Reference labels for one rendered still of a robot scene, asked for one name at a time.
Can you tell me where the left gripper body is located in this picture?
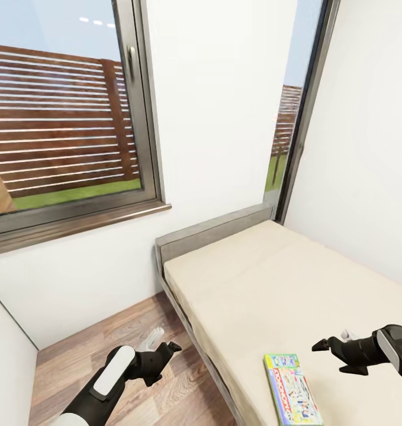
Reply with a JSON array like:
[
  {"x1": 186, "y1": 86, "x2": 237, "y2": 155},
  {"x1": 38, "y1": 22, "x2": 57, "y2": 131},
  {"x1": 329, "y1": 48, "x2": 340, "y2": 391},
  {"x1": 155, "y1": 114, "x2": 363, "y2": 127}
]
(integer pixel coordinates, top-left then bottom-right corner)
[{"x1": 143, "y1": 343, "x2": 173, "y2": 386}]

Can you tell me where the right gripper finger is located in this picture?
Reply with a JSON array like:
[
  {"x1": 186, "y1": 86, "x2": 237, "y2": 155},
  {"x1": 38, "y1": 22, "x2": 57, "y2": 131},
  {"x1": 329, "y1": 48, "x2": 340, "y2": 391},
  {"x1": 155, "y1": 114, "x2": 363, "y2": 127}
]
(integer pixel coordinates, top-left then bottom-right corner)
[
  {"x1": 312, "y1": 338, "x2": 331, "y2": 351},
  {"x1": 339, "y1": 365, "x2": 362, "y2": 375}
]

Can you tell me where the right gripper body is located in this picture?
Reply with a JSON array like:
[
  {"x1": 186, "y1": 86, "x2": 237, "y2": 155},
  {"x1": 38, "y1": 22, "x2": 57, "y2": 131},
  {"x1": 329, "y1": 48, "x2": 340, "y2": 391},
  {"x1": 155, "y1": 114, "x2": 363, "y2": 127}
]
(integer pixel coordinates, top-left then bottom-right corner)
[{"x1": 329, "y1": 337, "x2": 376, "y2": 376}]

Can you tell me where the board game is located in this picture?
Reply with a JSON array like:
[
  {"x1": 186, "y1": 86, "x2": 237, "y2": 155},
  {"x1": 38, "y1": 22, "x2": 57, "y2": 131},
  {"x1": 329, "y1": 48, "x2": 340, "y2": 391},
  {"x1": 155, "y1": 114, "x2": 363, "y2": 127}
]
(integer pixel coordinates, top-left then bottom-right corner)
[{"x1": 264, "y1": 354, "x2": 324, "y2": 426}]

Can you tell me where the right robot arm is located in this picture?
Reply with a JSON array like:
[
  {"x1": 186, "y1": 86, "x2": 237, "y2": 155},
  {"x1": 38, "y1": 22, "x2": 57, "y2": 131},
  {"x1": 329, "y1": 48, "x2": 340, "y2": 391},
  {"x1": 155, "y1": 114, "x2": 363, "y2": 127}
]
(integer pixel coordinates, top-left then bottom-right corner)
[{"x1": 312, "y1": 324, "x2": 402, "y2": 377}]

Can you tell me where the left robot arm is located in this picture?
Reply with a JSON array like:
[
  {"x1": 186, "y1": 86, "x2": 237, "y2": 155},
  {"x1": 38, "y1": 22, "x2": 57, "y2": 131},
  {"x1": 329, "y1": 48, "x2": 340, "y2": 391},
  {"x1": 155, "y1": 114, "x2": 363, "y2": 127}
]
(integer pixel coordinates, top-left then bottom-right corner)
[{"x1": 51, "y1": 327, "x2": 181, "y2": 426}]

